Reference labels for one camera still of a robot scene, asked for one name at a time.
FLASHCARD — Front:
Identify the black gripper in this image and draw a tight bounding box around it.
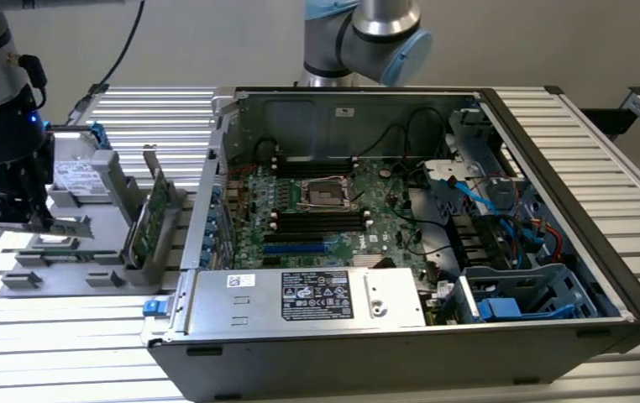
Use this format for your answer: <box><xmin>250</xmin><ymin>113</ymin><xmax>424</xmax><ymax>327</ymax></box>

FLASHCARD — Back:
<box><xmin>0</xmin><ymin>107</ymin><xmax>56</xmax><ymax>231</ymax></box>

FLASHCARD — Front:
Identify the green RAM stick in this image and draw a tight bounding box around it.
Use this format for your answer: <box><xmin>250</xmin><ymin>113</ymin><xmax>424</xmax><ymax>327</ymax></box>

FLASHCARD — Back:
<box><xmin>15</xmin><ymin>248</ymin><xmax>126</xmax><ymax>260</ymax></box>

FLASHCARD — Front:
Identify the black RAM slot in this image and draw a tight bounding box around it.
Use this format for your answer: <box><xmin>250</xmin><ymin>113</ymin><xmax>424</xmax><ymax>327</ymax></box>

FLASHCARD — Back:
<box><xmin>270</xmin><ymin>217</ymin><xmax>374</xmax><ymax>224</ymax></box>
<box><xmin>274</xmin><ymin>162</ymin><xmax>355</xmax><ymax>169</ymax></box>
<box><xmin>274</xmin><ymin>170</ymin><xmax>355</xmax><ymax>178</ymax></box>
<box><xmin>270</xmin><ymin>222</ymin><xmax>376</xmax><ymax>229</ymax></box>
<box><xmin>270</xmin><ymin>227</ymin><xmax>376</xmax><ymax>235</ymax></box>
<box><xmin>274</xmin><ymin>158</ymin><xmax>355</xmax><ymax>165</ymax></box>
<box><xmin>274</xmin><ymin>166</ymin><xmax>355</xmax><ymax>174</ymax></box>
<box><xmin>270</xmin><ymin>212</ymin><xmax>374</xmax><ymax>219</ymax></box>

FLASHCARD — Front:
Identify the silver hard disk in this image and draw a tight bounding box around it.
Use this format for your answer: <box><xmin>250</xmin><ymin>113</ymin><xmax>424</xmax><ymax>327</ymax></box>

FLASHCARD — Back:
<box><xmin>48</xmin><ymin>130</ymin><xmax>126</xmax><ymax>199</ymax></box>

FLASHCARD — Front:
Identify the silver CPU chip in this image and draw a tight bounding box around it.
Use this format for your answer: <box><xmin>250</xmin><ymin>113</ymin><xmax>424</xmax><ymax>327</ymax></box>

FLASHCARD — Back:
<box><xmin>31</xmin><ymin>234</ymin><xmax>76</xmax><ymax>249</ymax></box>

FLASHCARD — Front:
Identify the green graphics card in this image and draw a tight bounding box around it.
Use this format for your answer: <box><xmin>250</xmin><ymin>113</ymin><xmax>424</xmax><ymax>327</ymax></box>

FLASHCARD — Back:
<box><xmin>123</xmin><ymin>144</ymin><xmax>179</xmax><ymax>270</ymax></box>

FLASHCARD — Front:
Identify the grey parts rack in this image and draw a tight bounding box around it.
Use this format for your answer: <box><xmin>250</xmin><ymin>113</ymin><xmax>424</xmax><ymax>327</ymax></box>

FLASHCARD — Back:
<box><xmin>0</xmin><ymin>125</ymin><xmax>198</xmax><ymax>300</ymax></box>

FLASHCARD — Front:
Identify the blue case latch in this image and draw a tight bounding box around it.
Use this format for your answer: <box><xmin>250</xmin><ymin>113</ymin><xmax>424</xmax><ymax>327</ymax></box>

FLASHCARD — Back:
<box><xmin>142</xmin><ymin>296</ymin><xmax>171</xmax><ymax>317</ymax></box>

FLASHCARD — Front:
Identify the black expansion slot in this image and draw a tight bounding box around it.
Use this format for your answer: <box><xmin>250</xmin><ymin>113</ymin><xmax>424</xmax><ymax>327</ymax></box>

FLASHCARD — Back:
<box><xmin>262</xmin><ymin>233</ymin><xmax>327</xmax><ymax>245</ymax></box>

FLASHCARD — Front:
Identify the blue expansion slot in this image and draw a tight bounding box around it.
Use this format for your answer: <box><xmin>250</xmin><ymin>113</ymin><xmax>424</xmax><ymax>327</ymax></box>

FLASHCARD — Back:
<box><xmin>262</xmin><ymin>243</ymin><xmax>327</xmax><ymax>256</ymax></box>

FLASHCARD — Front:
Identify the CPU socket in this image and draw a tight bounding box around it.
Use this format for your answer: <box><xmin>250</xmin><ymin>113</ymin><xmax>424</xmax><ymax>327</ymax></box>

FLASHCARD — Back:
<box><xmin>295</xmin><ymin>177</ymin><xmax>355</xmax><ymax>210</ymax></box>

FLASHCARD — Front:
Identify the silver power supply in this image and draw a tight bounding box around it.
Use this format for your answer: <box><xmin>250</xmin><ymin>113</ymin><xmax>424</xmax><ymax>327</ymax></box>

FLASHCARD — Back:
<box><xmin>183</xmin><ymin>267</ymin><xmax>428</xmax><ymax>338</ymax></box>

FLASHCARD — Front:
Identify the black power supply label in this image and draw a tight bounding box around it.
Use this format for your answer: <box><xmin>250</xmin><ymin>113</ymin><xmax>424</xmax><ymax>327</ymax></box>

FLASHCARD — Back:
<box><xmin>279</xmin><ymin>270</ymin><xmax>357</xmax><ymax>322</ymax></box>

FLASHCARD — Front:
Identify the green motherboard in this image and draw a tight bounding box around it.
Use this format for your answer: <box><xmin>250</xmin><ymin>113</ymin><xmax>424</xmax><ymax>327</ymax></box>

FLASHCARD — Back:
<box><xmin>222</xmin><ymin>158</ymin><xmax>448</xmax><ymax>276</ymax></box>

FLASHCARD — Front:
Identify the silver chipset heatsink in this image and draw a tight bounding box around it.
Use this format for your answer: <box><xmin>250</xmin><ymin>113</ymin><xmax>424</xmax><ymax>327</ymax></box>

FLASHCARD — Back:
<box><xmin>351</xmin><ymin>253</ymin><xmax>398</xmax><ymax>270</ymax></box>

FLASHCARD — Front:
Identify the silver drive cage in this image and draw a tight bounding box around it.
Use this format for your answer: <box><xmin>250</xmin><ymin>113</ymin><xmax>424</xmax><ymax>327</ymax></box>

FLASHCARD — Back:
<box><xmin>424</xmin><ymin>107</ymin><xmax>525</xmax><ymax>216</ymax></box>

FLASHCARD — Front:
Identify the black open PC case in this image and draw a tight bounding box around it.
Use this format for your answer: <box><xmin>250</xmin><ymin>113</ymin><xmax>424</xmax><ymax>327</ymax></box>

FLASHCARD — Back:
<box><xmin>139</xmin><ymin>86</ymin><xmax>640</xmax><ymax>403</ymax></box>

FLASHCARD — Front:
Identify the grey blue disk bay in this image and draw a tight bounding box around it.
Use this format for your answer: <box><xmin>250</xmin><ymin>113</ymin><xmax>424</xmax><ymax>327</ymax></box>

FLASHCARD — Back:
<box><xmin>452</xmin><ymin>263</ymin><xmax>601</xmax><ymax>325</ymax></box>

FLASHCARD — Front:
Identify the black plug cable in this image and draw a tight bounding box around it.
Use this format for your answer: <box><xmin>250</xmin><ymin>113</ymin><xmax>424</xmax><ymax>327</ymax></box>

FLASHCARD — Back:
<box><xmin>17</xmin><ymin>53</ymin><xmax>51</xmax><ymax>111</ymax></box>

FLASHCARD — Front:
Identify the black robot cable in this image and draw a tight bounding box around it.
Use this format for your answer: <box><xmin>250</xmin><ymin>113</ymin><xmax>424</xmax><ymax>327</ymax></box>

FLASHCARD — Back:
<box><xmin>75</xmin><ymin>0</ymin><xmax>148</xmax><ymax>111</ymax></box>

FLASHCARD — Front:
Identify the short black wire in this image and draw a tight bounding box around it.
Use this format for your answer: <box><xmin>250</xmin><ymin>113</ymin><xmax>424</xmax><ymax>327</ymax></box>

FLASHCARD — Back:
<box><xmin>254</xmin><ymin>138</ymin><xmax>282</xmax><ymax>165</ymax></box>

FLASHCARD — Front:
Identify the long black wire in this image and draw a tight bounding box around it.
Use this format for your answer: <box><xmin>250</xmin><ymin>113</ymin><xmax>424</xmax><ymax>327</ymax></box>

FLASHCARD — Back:
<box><xmin>373</xmin><ymin>107</ymin><xmax>450</xmax><ymax>170</ymax></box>

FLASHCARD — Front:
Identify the blue data wire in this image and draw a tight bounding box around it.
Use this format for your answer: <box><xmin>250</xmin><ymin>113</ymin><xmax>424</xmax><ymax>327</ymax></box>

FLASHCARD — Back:
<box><xmin>446</xmin><ymin>175</ymin><xmax>496</xmax><ymax>216</ymax></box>

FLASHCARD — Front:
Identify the red wire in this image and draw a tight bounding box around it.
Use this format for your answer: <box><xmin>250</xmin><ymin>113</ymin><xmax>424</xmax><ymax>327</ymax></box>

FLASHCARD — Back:
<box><xmin>541</xmin><ymin>221</ymin><xmax>567</xmax><ymax>262</ymax></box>

